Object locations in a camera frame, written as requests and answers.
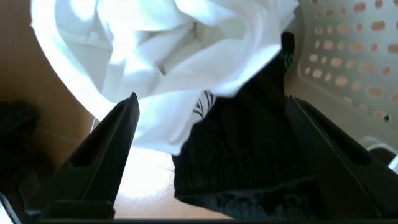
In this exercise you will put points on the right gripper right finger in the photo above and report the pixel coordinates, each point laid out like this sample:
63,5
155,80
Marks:
351,186

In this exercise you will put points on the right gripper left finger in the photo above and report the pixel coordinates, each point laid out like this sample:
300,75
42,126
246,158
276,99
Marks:
93,174

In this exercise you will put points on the white printed t-shirt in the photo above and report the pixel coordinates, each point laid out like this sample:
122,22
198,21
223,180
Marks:
186,62

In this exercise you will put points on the white laundry basket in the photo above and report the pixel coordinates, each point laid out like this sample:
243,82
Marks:
348,46

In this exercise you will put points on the black garment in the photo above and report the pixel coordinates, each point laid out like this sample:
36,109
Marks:
242,155

